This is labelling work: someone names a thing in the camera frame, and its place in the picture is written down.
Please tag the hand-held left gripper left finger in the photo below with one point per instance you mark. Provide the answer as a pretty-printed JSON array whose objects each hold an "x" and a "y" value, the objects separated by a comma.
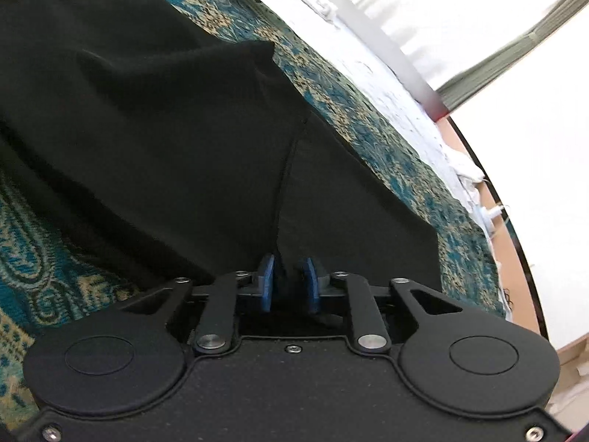
[{"x": 266, "y": 283}]

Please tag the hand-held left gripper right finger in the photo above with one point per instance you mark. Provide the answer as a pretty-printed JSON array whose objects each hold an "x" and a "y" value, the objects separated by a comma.
[{"x": 314, "y": 285}]

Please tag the black pants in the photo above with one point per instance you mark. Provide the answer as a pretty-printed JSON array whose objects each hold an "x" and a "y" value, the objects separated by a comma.
[{"x": 161, "y": 147}]

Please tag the teal paisley blanket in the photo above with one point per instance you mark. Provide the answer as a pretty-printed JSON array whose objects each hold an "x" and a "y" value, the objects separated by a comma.
[{"x": 368, "y": 115}]

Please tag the wooden bed side panel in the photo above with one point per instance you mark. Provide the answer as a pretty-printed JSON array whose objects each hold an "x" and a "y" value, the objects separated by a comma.
[{"x": 510, "y": 258}]

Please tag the white bed sheet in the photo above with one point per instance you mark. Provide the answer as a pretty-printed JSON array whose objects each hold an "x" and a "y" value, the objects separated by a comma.
[{"x": 391, "y": 96}]

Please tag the grey bed headboard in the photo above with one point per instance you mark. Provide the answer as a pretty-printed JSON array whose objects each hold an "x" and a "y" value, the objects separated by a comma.
[{"x": 368, "y": 27}]

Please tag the white sheer curtain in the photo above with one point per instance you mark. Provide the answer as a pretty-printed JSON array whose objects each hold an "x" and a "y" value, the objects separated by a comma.
[{"x": 437, "y": 18}]

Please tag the grey-green curtain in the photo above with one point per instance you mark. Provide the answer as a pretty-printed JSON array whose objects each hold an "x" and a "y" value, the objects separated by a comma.
[{"x": 506, "y": 60}]

